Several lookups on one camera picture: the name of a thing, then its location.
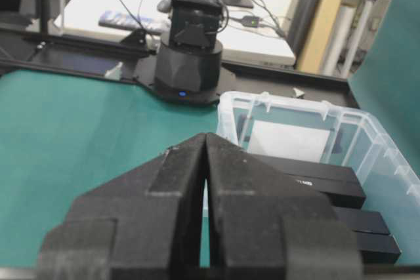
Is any clear plastic storage case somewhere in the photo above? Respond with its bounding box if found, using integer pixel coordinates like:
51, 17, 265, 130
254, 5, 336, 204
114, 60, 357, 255
217, 92, 419, 265

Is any black box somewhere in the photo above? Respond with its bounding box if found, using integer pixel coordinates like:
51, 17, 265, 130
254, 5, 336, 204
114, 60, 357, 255
253, 154, 366, 209
333, 207, 402, 265

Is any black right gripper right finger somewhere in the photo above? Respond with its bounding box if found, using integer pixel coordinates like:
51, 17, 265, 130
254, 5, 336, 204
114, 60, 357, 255
206, 134, 363, 279

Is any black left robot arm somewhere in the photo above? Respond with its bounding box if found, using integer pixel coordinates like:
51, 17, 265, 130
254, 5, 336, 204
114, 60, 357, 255
152, 0, 229, 105

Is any white desk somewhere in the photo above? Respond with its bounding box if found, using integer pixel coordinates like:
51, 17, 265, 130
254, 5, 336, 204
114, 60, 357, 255
55, 0, 297, 66

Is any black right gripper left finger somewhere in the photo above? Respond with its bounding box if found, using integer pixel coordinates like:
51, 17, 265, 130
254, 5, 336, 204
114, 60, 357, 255
37, 134, 205, 279

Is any green table cloth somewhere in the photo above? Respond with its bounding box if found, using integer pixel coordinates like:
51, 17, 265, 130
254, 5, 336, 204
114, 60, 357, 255
0, 0, 420, 270

